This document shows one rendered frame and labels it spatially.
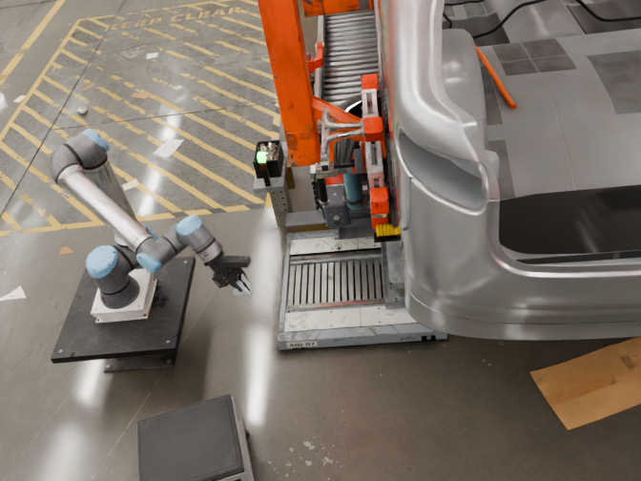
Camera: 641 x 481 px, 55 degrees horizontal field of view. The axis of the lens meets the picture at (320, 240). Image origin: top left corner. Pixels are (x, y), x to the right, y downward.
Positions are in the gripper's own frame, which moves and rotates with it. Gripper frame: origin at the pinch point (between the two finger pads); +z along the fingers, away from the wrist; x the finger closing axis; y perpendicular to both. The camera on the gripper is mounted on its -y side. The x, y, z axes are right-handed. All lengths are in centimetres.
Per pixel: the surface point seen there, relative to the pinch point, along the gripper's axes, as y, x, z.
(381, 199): -46, -44, 5
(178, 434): 48, 31, 29
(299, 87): -14, -107, -43
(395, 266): -12, -82, 54
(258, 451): 46, 10, 66
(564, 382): -67, -48, 122
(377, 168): -49, -51, -5
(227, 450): 30, 34, 41
